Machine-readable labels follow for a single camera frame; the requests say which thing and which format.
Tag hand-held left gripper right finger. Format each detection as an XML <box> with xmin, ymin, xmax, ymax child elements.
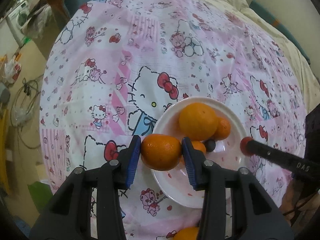
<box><xmin>181</xmin><ymin>137</ymin><xmax>294</xmax><ymax>240</ymax></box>

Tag pink strawberry-print plate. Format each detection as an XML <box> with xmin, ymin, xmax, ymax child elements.
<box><xmin>151</xmin><ymin>97</ymin><xmax>252</xmax><ymax>208</ymax></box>

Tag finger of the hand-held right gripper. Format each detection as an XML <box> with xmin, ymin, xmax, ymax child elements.
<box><xmin>246</xmin><ymin>139</ymin><xmax>320</xmax><ymax>178</ymax></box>

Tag red and white plastic bag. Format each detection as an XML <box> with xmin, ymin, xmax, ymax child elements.
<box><xmin>4</xmin><ymin>55</ymin><xmax>22</xmax><ymax>84</ymax></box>

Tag pink cartoon-print blanket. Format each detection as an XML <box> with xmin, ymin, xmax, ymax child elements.
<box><xmin>39</xmin><ymin>0</ymin><xmax>308</xmax><ymax>240</ymax></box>

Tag large orange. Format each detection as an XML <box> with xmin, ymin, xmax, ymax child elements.
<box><xmin>179</xmin><ymin>102</ymin><xmax>219</xmax><ymax>141</ymax></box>

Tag floor cables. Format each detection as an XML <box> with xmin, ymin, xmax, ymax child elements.
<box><xmin>10</xmin><ymin>77</ymin><xmax>42</xmax><ymax>149</ymax></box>

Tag dark purple grape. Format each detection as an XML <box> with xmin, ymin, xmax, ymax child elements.
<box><xmin>204</xmin><ymin>139</ymin><xmax>216</xmax><ymax>153</ymax></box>

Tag grey plastic bag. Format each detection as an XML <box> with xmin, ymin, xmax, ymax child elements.
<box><xmin>25</xmin><ymin>0</ymin><xmax>54</xmax><ymax>39</ymax></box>

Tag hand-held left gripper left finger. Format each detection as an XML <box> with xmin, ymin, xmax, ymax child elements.
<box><xmin>29</xmin><ymin>135</ymin><xmax>142</xmax><ymax>240</ymax></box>

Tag small orange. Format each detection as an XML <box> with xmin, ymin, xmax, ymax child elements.
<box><xmin>213</xmin><ymin>117</ymin><xmax>231</xmax><ymax>140</ymax></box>

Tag green box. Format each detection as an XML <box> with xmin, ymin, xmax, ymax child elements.
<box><xmin>28</xmin><ymin>182</ymin><xmax>54</xmax><ymax>208</ymax></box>

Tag person's right forearm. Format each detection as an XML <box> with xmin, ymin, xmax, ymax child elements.
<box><xmin>281</xmin><ymin>179</ymin><xmax>320</xmax><ymax>228</ymax></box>

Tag white washing machine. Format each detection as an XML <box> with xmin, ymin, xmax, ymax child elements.
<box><xmin>5</xmin><ymin>0</ymin><xmax>32</xmax><ymax>47</ymax></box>

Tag grey box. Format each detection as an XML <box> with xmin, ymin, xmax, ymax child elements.
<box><xmin>0</xmin><ymin>84</ymin><xmax>10</xmax><ymax>104</ymax></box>

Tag teal mattress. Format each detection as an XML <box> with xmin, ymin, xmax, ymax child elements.
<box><xmin>250</xmin><ymin>0</ymin><xmax>310</xmax><ymax>63</ymax></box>

